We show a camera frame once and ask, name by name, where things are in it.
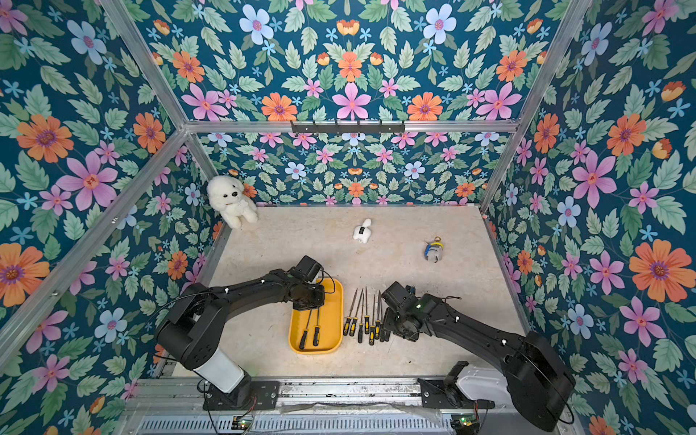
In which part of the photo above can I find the file tool six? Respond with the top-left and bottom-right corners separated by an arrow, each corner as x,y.
374,292 -> 384,342

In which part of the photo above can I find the file tool ten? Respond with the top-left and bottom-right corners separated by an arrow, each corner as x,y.
298,310 -> 313,351

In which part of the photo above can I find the file tool nine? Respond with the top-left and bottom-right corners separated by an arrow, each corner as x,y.
312,308 -> 321,347

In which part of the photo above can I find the file tool five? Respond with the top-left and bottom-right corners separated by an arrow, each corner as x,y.
369,295 -> 377,346

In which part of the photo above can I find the file tool three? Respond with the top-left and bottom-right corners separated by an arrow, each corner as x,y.
357,292 -> 364,344

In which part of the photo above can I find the file tool one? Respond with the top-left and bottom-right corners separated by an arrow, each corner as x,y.
343,289 -> 359,336

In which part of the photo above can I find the yellow plastic storage tray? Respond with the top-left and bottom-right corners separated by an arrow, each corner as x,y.
288,278 -> 344,355

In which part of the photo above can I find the file tool two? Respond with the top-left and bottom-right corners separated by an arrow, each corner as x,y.
348,291 -> 364,337

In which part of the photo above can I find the file tool four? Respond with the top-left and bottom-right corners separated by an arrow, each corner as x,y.
362,286 -> 371,335

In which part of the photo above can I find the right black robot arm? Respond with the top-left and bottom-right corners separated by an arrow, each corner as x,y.
382,282 -> 576,432

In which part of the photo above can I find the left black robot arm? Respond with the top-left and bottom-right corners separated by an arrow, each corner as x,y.
155,262 -> 326,394

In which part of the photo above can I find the small white toy figure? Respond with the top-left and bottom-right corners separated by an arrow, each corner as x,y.
353,219 -> 372,244

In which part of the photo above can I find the white plush bear toy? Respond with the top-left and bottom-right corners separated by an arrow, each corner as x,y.
207,175 -> 258,229

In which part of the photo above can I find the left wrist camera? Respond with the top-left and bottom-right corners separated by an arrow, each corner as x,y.
290,256 -> 323,283

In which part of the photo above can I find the blue yellow keychain toy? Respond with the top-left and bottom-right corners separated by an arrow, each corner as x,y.
424,237 -> 444,264

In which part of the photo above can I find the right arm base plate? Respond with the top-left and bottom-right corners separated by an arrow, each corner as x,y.
417,378 -> 496,411

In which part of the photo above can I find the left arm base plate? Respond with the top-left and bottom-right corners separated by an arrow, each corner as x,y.
201,380 -> 280,411

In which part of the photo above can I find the black wall hook rail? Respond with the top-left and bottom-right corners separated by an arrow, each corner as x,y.
290,121 -> 406,135

